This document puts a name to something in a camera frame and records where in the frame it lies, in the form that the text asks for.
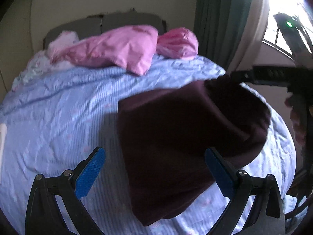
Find maroon pants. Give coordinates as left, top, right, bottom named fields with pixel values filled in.
left=117, top=75, right=271, bottom=227

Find right hand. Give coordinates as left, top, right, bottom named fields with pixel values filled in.
left=285, top=95, right=306, bottom=146

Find green curtain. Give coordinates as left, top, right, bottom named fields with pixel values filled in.
left=194, top=0, right=252, bottom=70

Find pink crumpled blanket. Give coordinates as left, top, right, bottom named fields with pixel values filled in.
left=156, top=28, right=199, bottom=60

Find light blue striped bed sheet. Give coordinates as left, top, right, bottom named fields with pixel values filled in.
left=0, top=53, right=308, bottom=235

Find cream folded garment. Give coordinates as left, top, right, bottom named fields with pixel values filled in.
left=0, top=123, right=7, bottom=164

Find pink pillow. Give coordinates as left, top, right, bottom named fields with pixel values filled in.
left=52, top=25, right=158, bottom=76

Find white floral blanket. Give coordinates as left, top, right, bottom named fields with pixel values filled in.
left=11, top=31, right=79, bottom=91

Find grey padded headboard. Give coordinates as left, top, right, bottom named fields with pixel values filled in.
left=43, top=9, right=167, bottom=49

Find window with metal frame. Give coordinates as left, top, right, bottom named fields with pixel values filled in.
left=264, top=0, right=312, bottom=57

